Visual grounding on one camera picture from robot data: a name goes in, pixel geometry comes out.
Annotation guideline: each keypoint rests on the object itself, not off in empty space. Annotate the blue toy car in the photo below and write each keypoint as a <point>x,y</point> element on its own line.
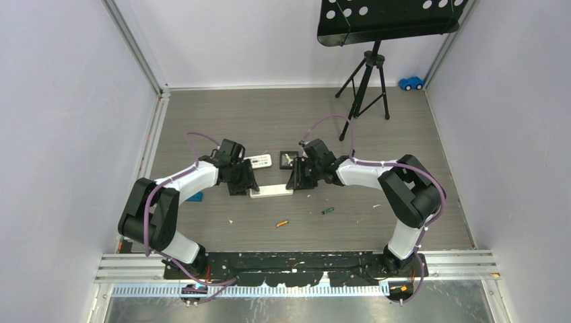
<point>410,83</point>

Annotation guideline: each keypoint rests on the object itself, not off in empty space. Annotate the white remote control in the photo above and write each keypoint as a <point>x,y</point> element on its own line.
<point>271,191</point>
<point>260,161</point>

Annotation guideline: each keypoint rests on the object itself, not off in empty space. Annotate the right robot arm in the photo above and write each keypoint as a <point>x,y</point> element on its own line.
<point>414,195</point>

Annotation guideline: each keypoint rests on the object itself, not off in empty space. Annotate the blue toy brick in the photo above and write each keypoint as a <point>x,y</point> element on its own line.
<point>197,197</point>

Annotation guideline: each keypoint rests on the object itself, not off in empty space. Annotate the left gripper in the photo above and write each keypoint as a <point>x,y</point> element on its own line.
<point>248,182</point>

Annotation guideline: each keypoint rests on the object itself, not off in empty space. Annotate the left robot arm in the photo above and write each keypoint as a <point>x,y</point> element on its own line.
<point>151,212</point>

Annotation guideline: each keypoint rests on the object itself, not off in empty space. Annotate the black framed display case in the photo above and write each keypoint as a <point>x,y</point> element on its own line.
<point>286,159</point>

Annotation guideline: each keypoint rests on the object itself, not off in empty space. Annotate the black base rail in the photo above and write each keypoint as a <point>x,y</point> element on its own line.
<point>297,269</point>

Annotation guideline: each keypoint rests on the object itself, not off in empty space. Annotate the black music stand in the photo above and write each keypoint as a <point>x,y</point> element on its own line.
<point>353,22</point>

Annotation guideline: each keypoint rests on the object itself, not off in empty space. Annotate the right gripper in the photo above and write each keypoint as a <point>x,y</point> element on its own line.
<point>295,182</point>

